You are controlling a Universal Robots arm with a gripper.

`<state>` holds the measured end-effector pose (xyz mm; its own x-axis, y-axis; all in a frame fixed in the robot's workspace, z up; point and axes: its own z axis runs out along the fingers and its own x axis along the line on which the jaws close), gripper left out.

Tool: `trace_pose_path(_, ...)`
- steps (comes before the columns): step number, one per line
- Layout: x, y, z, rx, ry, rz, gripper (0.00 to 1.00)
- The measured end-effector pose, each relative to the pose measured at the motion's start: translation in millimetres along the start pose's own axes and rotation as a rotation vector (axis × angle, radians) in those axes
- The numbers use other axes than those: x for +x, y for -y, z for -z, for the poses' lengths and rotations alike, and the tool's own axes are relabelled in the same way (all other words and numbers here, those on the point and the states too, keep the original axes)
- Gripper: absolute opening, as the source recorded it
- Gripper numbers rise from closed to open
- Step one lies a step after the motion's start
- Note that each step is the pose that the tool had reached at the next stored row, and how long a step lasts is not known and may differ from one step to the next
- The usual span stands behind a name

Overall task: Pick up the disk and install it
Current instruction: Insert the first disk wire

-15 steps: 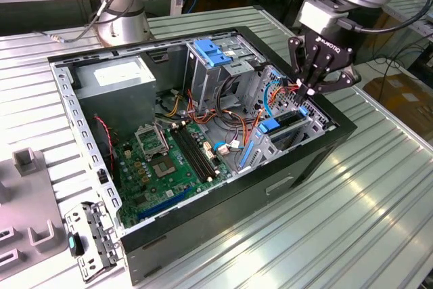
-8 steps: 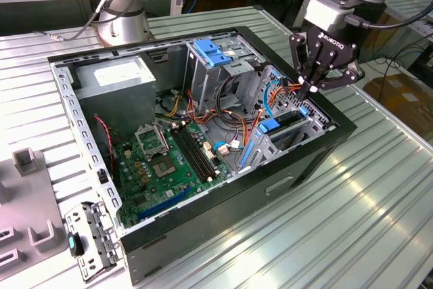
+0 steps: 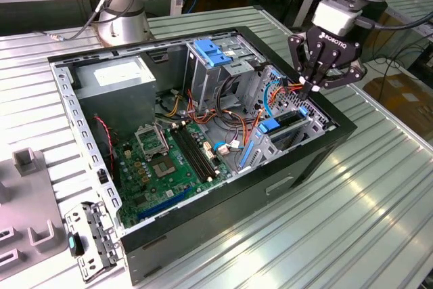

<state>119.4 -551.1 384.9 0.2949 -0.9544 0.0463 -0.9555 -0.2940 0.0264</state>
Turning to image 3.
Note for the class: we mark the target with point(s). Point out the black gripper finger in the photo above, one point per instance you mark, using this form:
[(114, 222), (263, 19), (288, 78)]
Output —
[(348, 74), (299, 55)]

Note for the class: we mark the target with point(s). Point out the black case fan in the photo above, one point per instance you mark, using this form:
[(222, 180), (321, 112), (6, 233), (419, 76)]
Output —
[(105, 160)]

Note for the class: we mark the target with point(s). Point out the CPU socket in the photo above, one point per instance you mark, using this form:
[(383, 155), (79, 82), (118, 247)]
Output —
[(164, 167)]

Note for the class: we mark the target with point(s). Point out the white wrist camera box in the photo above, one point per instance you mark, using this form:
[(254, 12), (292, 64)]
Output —
[(333, 18)]

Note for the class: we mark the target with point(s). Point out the metal slot cover bracket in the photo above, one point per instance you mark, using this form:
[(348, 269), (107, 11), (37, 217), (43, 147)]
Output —
[(98, 235)]

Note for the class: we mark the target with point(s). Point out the black PC case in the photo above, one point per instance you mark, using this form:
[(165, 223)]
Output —
[(220, 221)]

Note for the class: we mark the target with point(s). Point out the metal slat side table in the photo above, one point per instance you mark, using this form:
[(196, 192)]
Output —
[(419, 15)]

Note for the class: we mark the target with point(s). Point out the blue expansion slot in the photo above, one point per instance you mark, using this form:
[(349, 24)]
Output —
[(162, 205)]

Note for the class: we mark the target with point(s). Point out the black RAM slot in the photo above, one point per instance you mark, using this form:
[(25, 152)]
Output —
[(187, 153), (201, 153), (192, 153), (196, 153)]

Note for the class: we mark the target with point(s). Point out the black case lock clip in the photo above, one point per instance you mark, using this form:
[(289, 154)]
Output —
[(102, 176)]

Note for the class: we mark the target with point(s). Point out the grey metal disk bay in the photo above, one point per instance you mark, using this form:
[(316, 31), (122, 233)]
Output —
[(270, 152)]

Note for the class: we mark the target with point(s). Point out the brown cardboard box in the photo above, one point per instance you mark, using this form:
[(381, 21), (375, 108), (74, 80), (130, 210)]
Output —
[(399, 99)]

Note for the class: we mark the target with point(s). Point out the grey power supply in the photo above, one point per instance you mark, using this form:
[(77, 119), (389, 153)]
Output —
[(115, 99)]

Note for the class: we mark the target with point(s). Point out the green motherboard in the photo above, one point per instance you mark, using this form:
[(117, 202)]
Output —
[(162, 187)]

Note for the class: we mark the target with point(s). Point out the hard disk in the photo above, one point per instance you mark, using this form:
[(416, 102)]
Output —
[(269, 126)]

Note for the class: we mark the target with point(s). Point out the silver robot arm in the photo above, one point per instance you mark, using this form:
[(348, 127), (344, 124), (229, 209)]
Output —
[(121, 18)]

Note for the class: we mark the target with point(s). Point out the grey metal drive cage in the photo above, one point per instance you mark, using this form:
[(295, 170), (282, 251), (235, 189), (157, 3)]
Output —
[(203, 82)]

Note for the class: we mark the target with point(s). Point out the grey parts rack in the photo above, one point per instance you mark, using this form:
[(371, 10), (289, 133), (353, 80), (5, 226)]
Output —
[(30, 201)]

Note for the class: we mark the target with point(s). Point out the blue plastic drive latch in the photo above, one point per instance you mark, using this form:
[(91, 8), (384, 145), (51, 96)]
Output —
[(211, 53)]

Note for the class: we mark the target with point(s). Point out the black teal latch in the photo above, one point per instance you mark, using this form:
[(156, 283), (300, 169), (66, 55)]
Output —
[(71, 243)]

